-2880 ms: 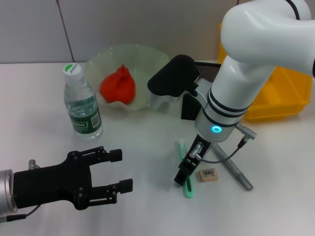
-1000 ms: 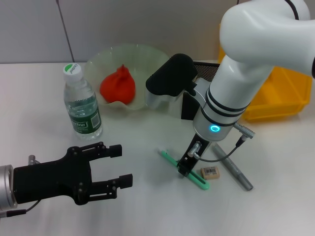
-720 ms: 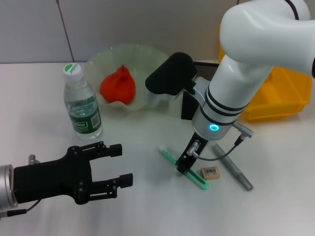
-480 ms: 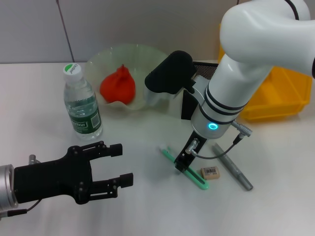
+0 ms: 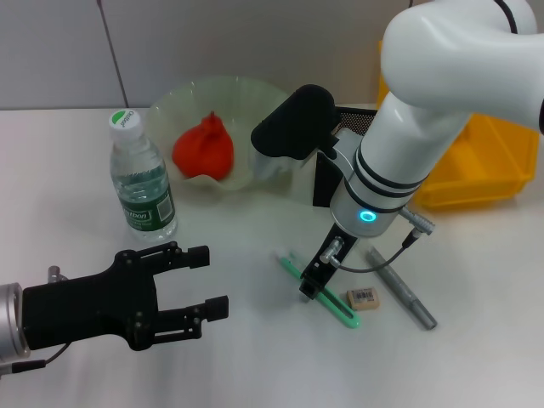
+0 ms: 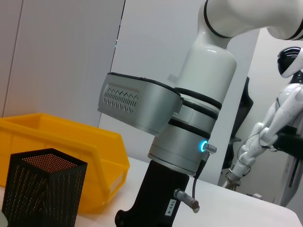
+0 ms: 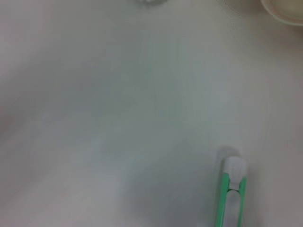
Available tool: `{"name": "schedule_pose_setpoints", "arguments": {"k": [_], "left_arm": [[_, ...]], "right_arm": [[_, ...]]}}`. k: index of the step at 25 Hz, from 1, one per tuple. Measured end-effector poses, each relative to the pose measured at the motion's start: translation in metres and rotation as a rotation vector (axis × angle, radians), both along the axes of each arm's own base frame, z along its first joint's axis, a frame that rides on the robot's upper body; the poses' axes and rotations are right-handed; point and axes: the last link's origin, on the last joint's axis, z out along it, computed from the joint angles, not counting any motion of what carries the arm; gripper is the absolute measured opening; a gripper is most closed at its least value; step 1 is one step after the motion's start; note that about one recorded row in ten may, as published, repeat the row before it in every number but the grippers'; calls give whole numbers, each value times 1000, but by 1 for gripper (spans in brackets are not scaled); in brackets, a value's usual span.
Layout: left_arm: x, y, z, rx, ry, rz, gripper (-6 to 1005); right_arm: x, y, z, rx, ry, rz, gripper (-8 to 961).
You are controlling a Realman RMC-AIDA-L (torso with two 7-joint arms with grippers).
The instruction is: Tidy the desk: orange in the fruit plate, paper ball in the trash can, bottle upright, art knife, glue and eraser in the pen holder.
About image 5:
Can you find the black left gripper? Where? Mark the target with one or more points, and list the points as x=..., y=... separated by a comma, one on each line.
x=85, y=306

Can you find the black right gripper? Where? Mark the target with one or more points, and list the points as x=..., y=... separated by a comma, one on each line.
x=327, y=265

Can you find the green utility knife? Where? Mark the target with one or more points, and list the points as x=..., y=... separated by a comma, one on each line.
x=340, y=312

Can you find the clear water bottle green label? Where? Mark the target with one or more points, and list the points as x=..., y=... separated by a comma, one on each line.
x=144, y=191

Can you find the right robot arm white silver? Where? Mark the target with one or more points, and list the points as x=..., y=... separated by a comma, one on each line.
x=425, y=106

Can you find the beige eraser with barcode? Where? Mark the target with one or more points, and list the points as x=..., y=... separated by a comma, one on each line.
x=363, y=299

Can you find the black mesh pen holder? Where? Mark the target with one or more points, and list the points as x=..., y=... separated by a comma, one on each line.
x=325, y=187

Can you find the silver pen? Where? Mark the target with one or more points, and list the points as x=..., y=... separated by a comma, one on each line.
x=404, y=289

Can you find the green translucent fruit plate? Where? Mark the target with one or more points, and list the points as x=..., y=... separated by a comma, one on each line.
x=238, y=102

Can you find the yellow plastic bin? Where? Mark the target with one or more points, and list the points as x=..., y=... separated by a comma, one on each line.
x=489, y=170

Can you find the right wrist silver camera housing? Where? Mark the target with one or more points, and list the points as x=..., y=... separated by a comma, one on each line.
x=297, y=123

